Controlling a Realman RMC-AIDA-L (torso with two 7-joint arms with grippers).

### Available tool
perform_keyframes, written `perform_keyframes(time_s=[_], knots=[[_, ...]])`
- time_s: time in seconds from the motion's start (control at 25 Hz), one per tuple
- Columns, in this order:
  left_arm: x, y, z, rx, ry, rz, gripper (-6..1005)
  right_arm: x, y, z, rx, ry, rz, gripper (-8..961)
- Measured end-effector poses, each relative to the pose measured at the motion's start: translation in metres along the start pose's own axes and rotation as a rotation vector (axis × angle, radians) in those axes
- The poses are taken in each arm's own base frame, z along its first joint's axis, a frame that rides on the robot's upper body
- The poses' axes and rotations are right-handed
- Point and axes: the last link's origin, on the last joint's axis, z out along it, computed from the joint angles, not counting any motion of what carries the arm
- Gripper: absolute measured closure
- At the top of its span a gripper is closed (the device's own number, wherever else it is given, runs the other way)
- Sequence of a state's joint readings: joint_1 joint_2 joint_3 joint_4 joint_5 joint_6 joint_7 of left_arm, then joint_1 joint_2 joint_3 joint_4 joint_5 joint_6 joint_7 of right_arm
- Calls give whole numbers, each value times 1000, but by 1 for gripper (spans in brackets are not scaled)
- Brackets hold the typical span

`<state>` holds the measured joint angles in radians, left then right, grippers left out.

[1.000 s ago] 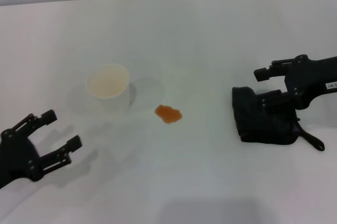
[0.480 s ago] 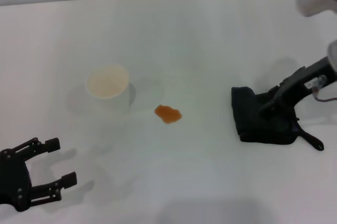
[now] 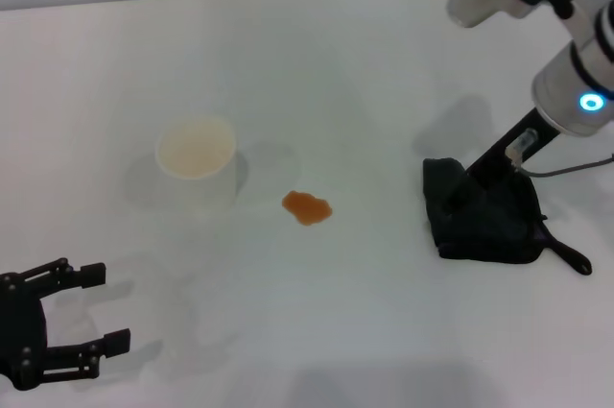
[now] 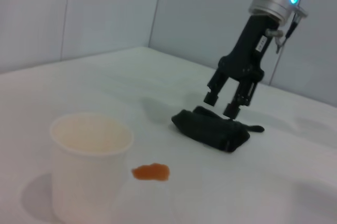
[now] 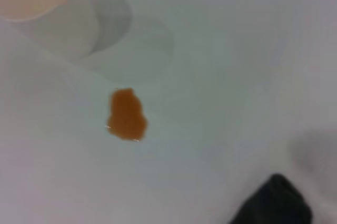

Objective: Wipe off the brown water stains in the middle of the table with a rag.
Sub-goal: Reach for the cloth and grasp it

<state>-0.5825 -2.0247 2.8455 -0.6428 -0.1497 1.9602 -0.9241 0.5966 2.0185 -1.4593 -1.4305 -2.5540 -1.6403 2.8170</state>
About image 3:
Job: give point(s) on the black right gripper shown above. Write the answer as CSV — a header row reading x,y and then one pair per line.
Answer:
x,y
494,158

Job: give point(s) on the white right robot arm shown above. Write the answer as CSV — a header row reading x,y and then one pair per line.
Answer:
x,y
575,72

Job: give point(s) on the brown water stain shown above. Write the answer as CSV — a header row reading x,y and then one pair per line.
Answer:
x,y
306,207

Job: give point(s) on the dark blue rag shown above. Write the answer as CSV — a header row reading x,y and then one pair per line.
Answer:
x,y
494,230

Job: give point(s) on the white paper cup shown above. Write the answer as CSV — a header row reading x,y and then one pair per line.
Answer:
x,y
196,158

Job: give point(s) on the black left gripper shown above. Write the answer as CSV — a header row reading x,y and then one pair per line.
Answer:
x,y
21,331

